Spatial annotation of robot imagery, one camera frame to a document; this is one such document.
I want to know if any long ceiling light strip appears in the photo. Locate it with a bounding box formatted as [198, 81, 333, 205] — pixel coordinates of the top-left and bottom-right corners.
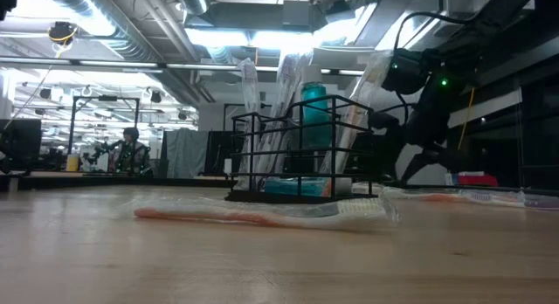
[0, 55, 368, 78]

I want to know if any black metal station frame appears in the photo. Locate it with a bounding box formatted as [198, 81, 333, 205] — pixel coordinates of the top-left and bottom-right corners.
[223, 102, 263, 121]
[67, 95, 141, 156]

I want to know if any silver round air duct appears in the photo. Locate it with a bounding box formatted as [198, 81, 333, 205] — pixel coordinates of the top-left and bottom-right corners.
[176, 0, 210, 15]

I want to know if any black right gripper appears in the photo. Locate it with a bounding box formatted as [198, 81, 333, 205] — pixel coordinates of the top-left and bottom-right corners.
[397, 72, 466, 185]

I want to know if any black partition panel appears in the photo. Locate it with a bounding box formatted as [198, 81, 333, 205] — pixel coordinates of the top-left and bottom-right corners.
[204, 131, 403, 181]

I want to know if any person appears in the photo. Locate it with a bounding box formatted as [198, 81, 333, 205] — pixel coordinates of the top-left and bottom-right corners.
[114, 127, 152, 174]

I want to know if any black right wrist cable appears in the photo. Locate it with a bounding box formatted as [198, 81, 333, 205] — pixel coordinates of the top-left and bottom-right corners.
[392, 10, 477, 52]

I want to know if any red box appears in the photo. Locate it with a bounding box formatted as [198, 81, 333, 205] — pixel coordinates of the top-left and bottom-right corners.
[457, 173, 500, 187]

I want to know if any black monitor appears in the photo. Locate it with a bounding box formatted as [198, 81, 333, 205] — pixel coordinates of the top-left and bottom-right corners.
[0, 119, 43, 169]

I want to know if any black wire caddy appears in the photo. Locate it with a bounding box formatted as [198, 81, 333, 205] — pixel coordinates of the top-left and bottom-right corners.
[224, 93, 379, 204]

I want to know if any yellow cable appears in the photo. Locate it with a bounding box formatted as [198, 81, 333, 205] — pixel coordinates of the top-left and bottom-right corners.
[456, 87, 477, 152]

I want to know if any black ceiling camera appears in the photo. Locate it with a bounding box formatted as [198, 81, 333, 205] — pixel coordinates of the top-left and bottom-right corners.
[46, 20, 79, 45]

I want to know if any grey cloth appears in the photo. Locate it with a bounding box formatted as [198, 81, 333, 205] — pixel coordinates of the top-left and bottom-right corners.
[162, 128, 210, 179]

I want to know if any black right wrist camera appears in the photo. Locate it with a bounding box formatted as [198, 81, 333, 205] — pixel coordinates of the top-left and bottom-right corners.
[383, 48, 438, 95]

